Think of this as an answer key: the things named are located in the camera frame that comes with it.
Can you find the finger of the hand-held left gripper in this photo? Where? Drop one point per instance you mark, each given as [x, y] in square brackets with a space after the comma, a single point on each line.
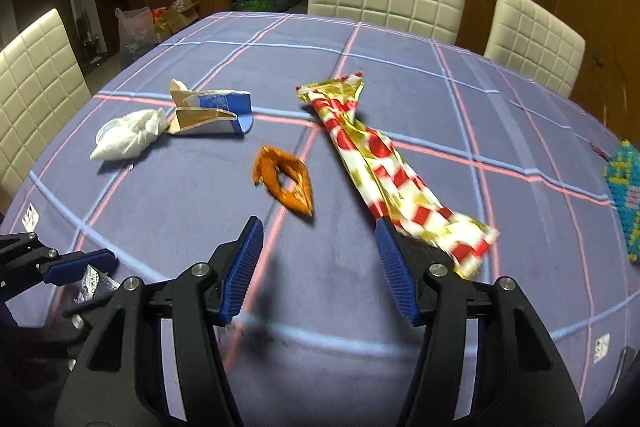
[75, 268]
[82, 311]

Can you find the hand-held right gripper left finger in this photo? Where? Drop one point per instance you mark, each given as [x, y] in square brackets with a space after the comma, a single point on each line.
[245, 267]

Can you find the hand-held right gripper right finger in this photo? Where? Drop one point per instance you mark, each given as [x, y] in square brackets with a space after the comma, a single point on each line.
[395, 272]

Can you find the silver blister pack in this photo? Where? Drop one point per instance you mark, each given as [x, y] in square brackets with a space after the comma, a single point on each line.
[95, 282]

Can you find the orange foil wrapper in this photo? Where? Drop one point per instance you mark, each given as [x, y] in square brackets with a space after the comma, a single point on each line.
[265, 167]

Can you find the red and yellow snack wrapper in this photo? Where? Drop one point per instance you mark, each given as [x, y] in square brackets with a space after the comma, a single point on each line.
[380, 152]

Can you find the white plastic bag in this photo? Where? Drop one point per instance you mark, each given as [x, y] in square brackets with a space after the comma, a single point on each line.
[130, 137]

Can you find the torn blue and white carton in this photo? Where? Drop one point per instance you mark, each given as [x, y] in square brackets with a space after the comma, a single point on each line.
[220, 107]

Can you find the white cloth label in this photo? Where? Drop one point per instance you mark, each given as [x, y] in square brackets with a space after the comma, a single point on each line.
[602, 348]
[31, 217]

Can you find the blue plaid tablecloth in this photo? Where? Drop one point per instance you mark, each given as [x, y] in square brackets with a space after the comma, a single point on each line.
[200, 207]

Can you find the beaded teal tissue box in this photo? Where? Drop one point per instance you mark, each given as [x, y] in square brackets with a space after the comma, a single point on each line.
[625, 202]

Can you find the clear plastic bag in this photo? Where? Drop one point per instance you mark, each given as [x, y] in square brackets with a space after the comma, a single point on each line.
[134, 32]

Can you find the pile of cardboard boxes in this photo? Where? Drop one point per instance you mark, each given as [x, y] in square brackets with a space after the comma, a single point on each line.
[175, 17]

